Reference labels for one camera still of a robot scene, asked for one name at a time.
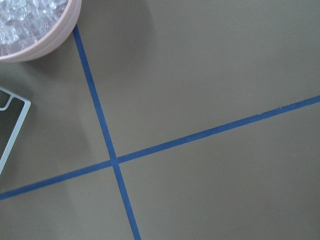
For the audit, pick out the white wire cup rack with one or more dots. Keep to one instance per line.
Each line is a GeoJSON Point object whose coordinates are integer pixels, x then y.
{"type": "Point", "coordinates": [13, 111]}

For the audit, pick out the pink bowl with ice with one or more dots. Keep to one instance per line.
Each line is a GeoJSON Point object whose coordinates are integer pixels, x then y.
{"type": "Point", "coordinates": [31, 29]}

